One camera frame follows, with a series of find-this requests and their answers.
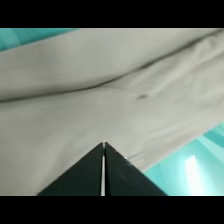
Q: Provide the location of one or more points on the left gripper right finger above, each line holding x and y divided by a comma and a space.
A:
128, 178

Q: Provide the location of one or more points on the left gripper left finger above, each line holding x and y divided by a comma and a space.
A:
83, 176

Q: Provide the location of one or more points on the brown shirt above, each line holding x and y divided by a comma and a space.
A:
100, 100

